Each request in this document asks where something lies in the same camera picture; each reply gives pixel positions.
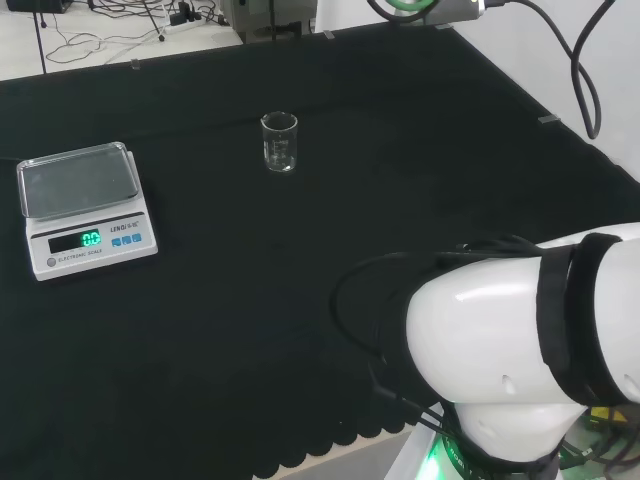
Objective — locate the grey machine housing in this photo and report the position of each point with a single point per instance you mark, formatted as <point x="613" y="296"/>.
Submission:
<point x="250" y="20"/>

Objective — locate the clear glass beaker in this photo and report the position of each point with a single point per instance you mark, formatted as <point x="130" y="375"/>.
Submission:
<point x="280" y="145"/>

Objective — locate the black tripod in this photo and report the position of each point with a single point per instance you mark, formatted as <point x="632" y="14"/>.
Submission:
<point x="161" y="32"/>

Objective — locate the white electronic balance steel pan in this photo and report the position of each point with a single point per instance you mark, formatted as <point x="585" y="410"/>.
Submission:
<point x="90" y="240"/>

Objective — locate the white power strip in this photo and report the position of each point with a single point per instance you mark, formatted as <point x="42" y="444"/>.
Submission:
<point x="186" y="20"/>

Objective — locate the black box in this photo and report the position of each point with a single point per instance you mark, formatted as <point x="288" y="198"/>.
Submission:
<point x="40" y="5"/>

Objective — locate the black bench cloth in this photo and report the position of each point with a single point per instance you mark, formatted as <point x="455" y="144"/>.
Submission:
<point x="210" y="350"/>

